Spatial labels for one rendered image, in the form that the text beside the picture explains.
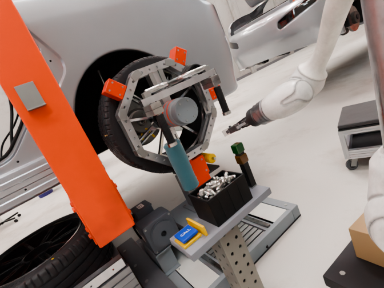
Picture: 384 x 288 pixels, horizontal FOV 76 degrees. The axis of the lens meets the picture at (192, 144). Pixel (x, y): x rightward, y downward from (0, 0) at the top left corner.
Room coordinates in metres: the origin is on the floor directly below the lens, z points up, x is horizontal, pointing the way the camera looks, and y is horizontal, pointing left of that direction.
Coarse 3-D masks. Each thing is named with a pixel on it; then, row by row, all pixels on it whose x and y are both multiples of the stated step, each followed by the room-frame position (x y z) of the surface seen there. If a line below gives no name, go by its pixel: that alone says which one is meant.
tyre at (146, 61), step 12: (144, 60) 1.39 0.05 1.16; (156, 60) 1.42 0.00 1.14; (120, 72) 1.33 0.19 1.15; (108, 108) 1.26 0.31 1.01; (108, 120) 1.24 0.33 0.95; (108, 132) 1.25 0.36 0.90; (120, 132) 1.25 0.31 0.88; (108, 144) 1.36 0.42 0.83; (120, 144) 1.24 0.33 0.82; (120, 156) 1.30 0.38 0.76; (132, 156) 1.25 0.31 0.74; (144, 168) 1.27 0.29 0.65; (156, 168) 1.29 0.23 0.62; (168, 168) 1.32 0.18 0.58
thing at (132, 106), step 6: (132, 102) 1.72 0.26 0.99; (132, 108) 1.71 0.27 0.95; (138, 108) 1.73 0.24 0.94; (132, 114) 1.67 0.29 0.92; (138, 114) 1.67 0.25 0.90; (144, 114) 1.69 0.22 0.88; (138, 126) 1.65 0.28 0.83; (144, 126) 1.67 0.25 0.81; (138, 132) 1.67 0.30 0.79; (144, 132) 1.71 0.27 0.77; (156, 132) 1.75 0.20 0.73; (150, 138) 1.72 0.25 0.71; (144, 144) 1.69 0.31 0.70
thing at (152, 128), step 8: (168, 72) 1.44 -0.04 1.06; (144, 80) 1.58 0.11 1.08; (184, 80) 1.48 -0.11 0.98; (192, 88) 1.49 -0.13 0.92; (136, 96) 1.35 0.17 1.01; (176, 96) 1.69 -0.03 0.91; (184, 96) 1.61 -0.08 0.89; (192, 96) 1.54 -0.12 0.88; (200, 104) 1.50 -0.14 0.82; (200, 112) 1.50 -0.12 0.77; (136, 120) 1.32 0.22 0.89; (152, 120) 1.37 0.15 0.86; (200, 120) 1.49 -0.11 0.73; (152, 128) 1.35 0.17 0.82; (160, 128) 1.38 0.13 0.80; (184, 128) 1.45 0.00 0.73; (192, 128) 1.55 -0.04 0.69; (200, 128) 1.47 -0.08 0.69; (144, 136) 1.33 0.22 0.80; (160, 136) 1.38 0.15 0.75; (176, 136) 1.41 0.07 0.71; (184, 136) 1.60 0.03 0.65; (192, 136) 1.50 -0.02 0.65; (160, 144) 1.36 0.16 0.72; (184, 144) 1.51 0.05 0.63; (192, 144) 1.42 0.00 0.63; (160, 152) 1.35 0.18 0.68
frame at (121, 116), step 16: (160, 64) 1.33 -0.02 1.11; (176, 64) 1.38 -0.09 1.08; (128, 80) 1.28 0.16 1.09; (128, 96) 1.22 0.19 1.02; (208, 96) 1.43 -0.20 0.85; (208, 112) 1.45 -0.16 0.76; (128, 128) 1.19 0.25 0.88; (208, 128) 1.39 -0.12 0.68; (208, 144) 1.37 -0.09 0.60; (160, 160) 1.23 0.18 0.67
